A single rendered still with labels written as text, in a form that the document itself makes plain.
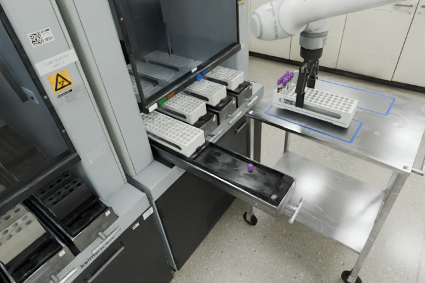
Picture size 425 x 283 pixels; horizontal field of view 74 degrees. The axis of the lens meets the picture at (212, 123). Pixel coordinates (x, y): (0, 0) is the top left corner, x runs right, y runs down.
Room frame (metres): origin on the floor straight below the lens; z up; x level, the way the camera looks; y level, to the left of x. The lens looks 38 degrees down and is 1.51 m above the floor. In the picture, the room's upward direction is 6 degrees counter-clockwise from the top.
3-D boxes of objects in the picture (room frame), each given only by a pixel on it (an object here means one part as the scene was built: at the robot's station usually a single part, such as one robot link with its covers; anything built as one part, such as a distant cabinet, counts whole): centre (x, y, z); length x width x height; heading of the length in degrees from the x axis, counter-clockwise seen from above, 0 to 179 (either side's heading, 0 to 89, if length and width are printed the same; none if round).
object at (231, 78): (1.27, -0.03, 0.83); 0.30 x 0.10 x 0.06; 50
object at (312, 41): (0.91, -0.37, 1.13); 0.09 x 0.09 x 0.06
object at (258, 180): (0.74, 0.04, 0.78); 0.73 x 0.14 x 0.09; 50
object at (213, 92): (1.16, 0.07, 0.83); 0.30 x 0.10 x 0.06; 50
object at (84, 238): (0.70, 0.62, 0.78); 0.73 x 0.14 x 0.09; 50
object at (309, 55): (0.91, -0.37, 1.06); 0.08 x 0.07 x 0.09; 141
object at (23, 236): (0.43, 0.54, 0.85); 0.12 x 0.02 x 0.06; 141
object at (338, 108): (0.89, -0.39, 0.88); 0.30 x 0.10 x 0.06; 51
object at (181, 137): (0.85, 0.18, 0.83); 0.30 x 0.10 x 0.06; 50
